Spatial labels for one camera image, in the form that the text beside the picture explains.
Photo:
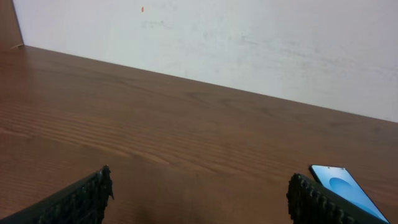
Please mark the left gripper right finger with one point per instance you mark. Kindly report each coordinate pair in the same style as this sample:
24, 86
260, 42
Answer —
311, 203

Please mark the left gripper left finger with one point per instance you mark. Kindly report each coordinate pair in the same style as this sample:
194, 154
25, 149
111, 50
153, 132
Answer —
82, 202

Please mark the blue Samsung Galaxy smartphone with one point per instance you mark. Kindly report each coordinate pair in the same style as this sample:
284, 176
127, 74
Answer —
340, 181

